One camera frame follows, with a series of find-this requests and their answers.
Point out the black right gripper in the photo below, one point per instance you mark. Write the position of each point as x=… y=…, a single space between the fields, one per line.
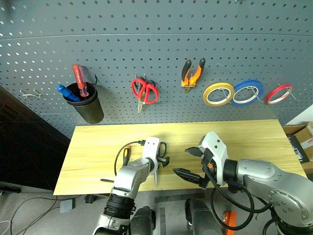
x=206 y=156

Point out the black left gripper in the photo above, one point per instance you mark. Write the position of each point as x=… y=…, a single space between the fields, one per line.
x=164 y=161

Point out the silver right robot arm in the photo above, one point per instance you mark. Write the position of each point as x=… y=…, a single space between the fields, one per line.
x=269 y=176

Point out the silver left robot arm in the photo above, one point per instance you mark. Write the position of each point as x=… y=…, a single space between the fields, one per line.
x=129 y=173

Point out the yellow tape roll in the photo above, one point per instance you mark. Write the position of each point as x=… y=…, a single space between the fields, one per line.
x=216 y=104

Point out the blue tape roll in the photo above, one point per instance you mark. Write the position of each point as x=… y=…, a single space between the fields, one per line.
x=252 y=82

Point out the red tape roll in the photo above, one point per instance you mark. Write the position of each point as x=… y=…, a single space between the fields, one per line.
x=270 y=96

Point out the grey perforated pegboard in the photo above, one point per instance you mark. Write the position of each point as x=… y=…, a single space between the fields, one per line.
x=156 y=36

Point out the black and orange screwdriver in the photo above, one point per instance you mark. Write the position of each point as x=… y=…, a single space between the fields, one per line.
x=126 y=156

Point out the dark rounded shape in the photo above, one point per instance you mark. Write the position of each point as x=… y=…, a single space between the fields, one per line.
x=141 y=222
x=198 y=215

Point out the thin black tool shaft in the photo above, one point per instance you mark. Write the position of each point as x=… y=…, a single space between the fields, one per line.
x=106 y=180

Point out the light wooden table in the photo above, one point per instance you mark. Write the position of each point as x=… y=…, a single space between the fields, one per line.
x=97 y=147

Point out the silver metal peg hook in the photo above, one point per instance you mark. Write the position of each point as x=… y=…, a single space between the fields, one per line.
x=297 y=98
x=259 y=99
x=223 y=94

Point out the orange and black pliers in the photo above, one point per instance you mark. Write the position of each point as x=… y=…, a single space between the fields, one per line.
x=193 y=78

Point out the black cup holder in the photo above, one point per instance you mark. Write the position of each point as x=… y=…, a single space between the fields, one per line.
x=89 y=110

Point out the small grey floor box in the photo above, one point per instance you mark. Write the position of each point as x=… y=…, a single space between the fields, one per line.
x=67 y=205

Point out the black cup clip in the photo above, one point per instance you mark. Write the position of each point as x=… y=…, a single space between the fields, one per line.
x=96 y=79

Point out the brown cardboard box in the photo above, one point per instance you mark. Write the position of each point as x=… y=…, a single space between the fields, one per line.
x=303 y=137

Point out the dark wooden cabinet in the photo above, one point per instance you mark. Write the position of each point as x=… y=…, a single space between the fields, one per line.
x=24 y=147

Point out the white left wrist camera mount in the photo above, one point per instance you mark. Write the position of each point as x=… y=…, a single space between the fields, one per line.
x=150 y=149

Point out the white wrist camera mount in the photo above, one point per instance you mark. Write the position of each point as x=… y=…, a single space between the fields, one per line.
x=217 y=147
x=150 y=149

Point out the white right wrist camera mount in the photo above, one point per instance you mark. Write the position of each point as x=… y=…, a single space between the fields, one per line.
x=217 y=147

